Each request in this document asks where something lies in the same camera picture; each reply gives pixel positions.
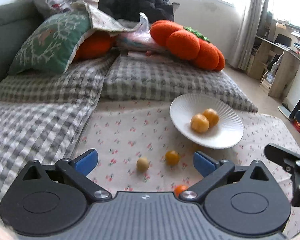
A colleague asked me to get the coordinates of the orange mandarin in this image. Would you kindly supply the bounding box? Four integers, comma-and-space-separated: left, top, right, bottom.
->
173, 185, 189, 197

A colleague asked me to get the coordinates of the small orange-yellow tomato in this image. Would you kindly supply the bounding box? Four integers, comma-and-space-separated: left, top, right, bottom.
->
165, 151, 180, 166

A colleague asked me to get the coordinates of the beige longan fruit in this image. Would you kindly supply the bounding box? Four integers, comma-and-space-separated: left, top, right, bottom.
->
136, 157, 150, 173

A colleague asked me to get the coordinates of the white ribbed plate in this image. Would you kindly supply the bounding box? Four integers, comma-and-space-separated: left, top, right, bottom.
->
170, 94, 243, 149

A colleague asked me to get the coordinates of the large yellow tomato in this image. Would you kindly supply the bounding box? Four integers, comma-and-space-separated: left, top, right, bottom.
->
190, 114, 210, 134
203, 108, 219, 127

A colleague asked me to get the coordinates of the cherry print cloth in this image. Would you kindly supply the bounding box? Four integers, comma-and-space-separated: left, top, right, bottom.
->
73, 97, 300, 238

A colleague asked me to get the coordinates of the grey checkered quilt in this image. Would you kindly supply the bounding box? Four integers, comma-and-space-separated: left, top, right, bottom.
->
0, 52, 258, 202

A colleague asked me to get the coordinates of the wooden desk shelf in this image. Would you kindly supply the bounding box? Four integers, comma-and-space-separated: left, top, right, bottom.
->
245, 15, 300, 99

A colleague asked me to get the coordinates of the green patterned pillow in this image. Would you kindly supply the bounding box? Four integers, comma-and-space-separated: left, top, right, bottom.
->
8, 10, 93, 75

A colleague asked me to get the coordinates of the orange pumpkin cushion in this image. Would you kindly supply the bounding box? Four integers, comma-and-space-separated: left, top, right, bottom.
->
150, 20, 225, 72

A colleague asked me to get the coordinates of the folded pink cloth stack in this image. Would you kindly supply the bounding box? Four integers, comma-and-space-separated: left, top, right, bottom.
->
116, 12, 166, 53

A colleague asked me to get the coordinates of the floral beige cloth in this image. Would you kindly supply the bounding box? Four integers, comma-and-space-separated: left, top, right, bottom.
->
72, 1, 141, 33

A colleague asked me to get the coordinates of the grey curtain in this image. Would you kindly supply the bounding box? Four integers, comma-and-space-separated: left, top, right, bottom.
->
228, 0, 269, 71

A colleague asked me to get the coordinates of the green sofa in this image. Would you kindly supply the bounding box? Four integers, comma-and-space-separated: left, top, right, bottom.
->
0, 0, 43, 82

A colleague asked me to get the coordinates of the black jacket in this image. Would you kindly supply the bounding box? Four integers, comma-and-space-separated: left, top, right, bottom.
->
98, 0, 174, 23

